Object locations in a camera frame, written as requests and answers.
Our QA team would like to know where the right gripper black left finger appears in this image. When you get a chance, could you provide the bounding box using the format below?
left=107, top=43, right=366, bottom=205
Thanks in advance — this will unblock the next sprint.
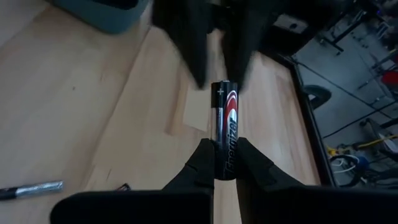
left=163, top=138, right=216, bottom=192

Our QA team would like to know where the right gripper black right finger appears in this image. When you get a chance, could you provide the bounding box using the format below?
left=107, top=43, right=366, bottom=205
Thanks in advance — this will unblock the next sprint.
left=235, top=138, right=305, bottom=224

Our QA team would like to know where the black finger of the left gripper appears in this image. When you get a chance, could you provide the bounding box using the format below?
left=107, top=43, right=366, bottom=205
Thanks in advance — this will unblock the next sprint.
left=151, top=0, right=216, bottom=90
left=223, top=0, right=281, bottom=91

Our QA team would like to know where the dark teal plastic bin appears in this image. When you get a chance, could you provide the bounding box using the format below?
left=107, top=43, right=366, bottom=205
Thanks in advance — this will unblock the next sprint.
left=46, top=0, right=150, bottom=35

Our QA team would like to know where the silver mounting bracket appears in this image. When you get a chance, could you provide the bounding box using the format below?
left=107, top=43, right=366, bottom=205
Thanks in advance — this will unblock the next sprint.
left=273, top=14, right=309, bottom=35

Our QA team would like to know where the black coiled cable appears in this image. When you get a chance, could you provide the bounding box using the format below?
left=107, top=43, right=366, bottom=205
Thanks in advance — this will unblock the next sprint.
left=328, top=154, right=374, bottom=189

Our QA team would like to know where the thick black cable loop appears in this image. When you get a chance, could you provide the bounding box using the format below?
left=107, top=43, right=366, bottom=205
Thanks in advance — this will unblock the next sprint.
left=303, top=84, right=333, bottom=110

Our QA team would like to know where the white floor cable bundle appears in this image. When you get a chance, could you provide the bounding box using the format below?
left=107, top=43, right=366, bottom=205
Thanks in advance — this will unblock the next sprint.
left=334, top=157, right=359, bottom=175

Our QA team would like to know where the yellow cable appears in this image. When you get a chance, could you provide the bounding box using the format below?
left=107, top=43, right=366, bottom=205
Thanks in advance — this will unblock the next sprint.
left=325, top=133, right=398, bottom=157

